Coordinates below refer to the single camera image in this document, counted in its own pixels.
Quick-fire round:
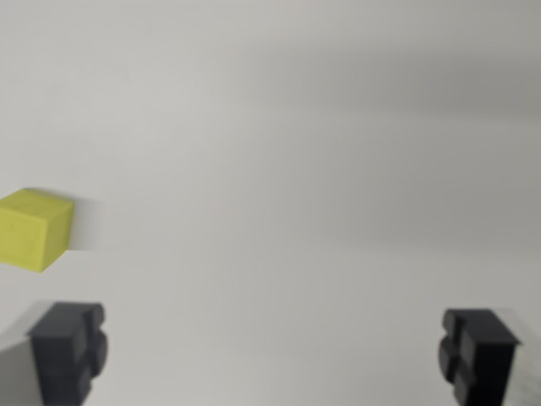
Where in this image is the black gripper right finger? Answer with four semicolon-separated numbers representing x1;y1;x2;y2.
436;308;541;406

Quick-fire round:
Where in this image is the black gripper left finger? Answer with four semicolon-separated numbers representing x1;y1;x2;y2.
0;300;109;406

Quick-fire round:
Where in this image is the yellow foam cube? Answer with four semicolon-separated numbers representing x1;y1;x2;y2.
0;188;76;274

